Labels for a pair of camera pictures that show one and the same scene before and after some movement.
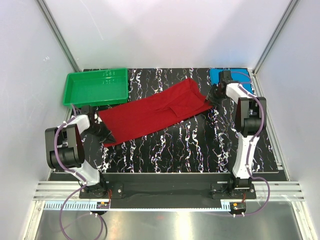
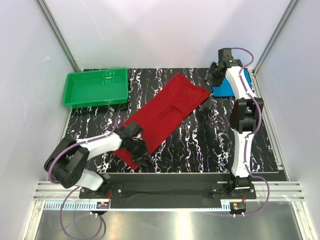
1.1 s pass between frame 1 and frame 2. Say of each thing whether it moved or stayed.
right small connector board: stayed
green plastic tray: stayed
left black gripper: moved
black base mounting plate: stayed
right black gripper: moved
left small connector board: stayed
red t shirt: moved
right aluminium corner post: stayed
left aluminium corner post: stayed
